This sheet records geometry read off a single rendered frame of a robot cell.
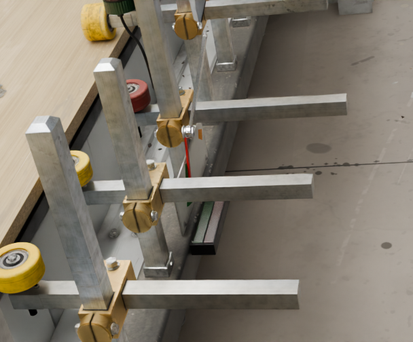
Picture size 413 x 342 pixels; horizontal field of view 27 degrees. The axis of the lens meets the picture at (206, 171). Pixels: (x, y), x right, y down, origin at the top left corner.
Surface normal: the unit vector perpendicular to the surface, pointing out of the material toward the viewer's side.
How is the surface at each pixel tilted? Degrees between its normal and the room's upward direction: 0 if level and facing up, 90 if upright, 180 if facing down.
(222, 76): 0
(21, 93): 0
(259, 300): 90
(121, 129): 90
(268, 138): 0
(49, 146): 90
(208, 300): 90
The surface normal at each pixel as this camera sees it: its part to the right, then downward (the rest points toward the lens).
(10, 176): -0.17, -0.82
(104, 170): 0.97, -0.04
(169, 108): -0.18, 0.57
